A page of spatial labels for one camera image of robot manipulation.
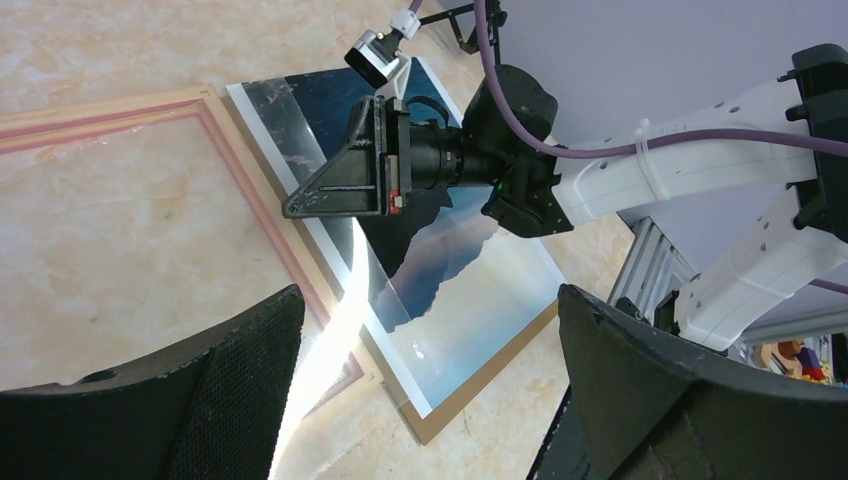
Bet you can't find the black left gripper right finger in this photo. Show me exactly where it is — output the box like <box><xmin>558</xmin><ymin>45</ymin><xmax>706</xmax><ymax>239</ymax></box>
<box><xmin>558</xmin><ymin>285</ymin><xmax>847</xmax><ymax>479</ymax></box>

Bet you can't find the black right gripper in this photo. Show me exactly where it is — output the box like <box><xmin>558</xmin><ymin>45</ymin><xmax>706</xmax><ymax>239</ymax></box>
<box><xmin>282</xmin><ymin>96</ymin><xmax>412</xmax><ymax>219</ymax></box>

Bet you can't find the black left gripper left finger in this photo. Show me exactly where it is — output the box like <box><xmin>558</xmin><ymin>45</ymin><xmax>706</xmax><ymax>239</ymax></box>
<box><xmin>1</xmin><ymin>285</ymin><xmax>305</xmax><ymax>479</ymax></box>

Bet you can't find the landscape photo print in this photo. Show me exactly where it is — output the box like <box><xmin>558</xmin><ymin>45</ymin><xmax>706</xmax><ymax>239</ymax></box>
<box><xmin>225</xmin><ymin>56</ymin><xmax>568</xmax><ymax>419</ymax></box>

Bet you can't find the pink wooden picture frame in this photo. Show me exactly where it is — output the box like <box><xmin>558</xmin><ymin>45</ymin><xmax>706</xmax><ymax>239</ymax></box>
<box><xmin>1</xmin><ymin>86</ymin><xmax>375</xmax><ymax>419</ymax></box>

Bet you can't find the clear acrylic sheet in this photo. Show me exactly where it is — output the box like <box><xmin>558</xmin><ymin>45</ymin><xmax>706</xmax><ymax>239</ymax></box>
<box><xmin>227</xmin><ymin>78</ymin><xmax>411</xmax><ymax>479</ymax></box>

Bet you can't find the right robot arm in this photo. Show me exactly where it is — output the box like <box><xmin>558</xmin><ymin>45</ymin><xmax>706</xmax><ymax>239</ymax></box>
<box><xmin>282</xmin><ymin>44</ymin><xmax>847</xmax><ymax>351</ymax></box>

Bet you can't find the brown backing board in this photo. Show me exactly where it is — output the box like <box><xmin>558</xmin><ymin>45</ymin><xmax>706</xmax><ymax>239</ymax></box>
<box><xmin>218</xmin><ymin>86</ymin><xmax>564</xmax><ymax>446</ymax></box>

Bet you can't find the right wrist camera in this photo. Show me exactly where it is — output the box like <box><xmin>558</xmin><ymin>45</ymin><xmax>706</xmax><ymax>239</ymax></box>
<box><xmin>344</xmin><ymin>1</ymin><xmax>422</xmax><ymax>100</ymax></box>

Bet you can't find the aluminium rail front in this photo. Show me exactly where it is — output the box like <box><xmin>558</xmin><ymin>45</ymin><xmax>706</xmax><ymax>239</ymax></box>
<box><xmin>609</xmin><ymin>217</ymin><xmax>847</xmax><ymax>345</ymax></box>

